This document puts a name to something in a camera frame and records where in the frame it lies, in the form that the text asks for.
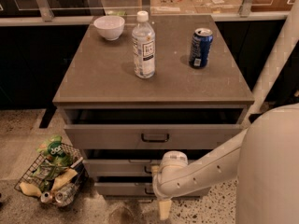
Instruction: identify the green chip bag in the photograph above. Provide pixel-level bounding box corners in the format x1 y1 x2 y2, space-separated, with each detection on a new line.
36 135 72 166

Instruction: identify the yellow snack bag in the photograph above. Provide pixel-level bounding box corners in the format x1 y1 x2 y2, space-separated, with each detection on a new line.
51 168 78 191

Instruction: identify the crushed silver can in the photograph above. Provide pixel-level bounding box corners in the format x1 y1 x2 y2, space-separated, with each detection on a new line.
40 183 77 207

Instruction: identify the black wire basket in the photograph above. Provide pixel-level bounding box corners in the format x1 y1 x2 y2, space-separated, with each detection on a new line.
15 143 88 200

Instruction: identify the grey drawer cabinet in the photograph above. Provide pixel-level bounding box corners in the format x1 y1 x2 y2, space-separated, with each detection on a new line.
52 14 255 201

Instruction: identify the white ceramic bowl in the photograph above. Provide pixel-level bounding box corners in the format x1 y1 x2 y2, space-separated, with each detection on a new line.
93 16 125 41

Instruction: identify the grey drawer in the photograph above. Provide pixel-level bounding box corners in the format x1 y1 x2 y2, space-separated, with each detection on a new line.
65 109 241 149
83 149 167 177
94 176 212 198

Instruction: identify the cardboard box left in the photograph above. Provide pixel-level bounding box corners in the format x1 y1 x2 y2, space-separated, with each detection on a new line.
150 0 196 14

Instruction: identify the metal railing frame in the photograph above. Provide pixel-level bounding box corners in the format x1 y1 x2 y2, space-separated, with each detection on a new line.
0 0 295 26

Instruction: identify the grey bottom drawer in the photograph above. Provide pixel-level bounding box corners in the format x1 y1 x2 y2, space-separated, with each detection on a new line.
94 176 212 198

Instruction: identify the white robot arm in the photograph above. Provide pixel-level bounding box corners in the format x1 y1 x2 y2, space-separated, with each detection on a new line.
151 104 299 224

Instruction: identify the clear plastic water bottle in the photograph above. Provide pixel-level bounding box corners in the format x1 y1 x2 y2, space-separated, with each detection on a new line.
132 11 155 78

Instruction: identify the grey top drawer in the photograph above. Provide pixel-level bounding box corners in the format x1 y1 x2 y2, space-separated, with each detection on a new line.
65 109 241 149

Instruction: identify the blue soda can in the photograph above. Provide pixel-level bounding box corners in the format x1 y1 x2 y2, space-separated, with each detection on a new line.
189 28 213 68

